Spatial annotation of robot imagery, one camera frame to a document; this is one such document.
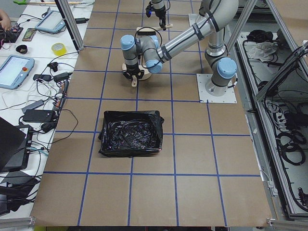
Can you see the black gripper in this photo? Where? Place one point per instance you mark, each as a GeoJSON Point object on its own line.
{"type": "Point", "coordinates": [132, 70]}
{"type": "Point", "coordinates": [160, 13]}

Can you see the beige plastic dustpan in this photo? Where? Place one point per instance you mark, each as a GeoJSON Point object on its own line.
{"type": "Point", "coordinates": [147, 75]}

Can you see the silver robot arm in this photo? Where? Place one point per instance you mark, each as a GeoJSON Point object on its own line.
{"type": "Point", "coordinates": [159, 8]}
{"type": "Point", "coordinates": [216, 16]}

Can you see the black bag-lined trash bin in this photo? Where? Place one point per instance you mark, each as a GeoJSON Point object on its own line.
{"type": "Point", "coordinates": [131, 133]}

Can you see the person's hand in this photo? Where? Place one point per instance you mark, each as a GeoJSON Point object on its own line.
{"type": "Point", "coordinates": [5, 21]}

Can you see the yellow tape roll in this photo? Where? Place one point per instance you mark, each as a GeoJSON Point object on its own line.
{"type": "Point", "coordinates": [59, 49]}

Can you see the black webcam on table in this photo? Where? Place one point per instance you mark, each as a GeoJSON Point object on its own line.
{"type": "Point", "coordinates": [53, 66]}

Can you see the upper teach pendant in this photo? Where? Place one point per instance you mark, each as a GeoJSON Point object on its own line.
{"type": "Point", "coordinates": [51, 23]}

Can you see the teach pendant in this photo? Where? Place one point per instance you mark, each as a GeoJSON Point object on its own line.
{"type": "Point", "coordinates": [51, 23]}
{"type": "Point", "coordinates": [14, 71]}

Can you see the smartphone with colourful screen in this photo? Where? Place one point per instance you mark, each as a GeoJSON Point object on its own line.
{"type": "Point", "coordinates": [29, 34]}

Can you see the white crumpled cloth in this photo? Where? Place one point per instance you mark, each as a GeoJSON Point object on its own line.
{"type": "Point", "coordinates": [263, 51]}

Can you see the small black bowl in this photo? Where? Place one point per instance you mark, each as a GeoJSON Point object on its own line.
{"type": "Point", "coordinates": [22, 49]}

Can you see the lower teach pendant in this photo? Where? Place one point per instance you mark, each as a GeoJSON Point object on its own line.
{"type": "Point", "coordinates": [14, 71]}

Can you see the black laptop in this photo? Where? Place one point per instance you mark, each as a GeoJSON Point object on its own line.
{"type": "Point", "coordinates": [15, 143]}

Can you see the aluminium frame post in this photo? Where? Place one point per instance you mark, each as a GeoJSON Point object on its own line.
{"type": "Point", "coordinates": [70, 23]}

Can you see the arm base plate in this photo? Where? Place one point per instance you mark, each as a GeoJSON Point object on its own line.
{"type": "Point", "coordinates": [210, 93]}

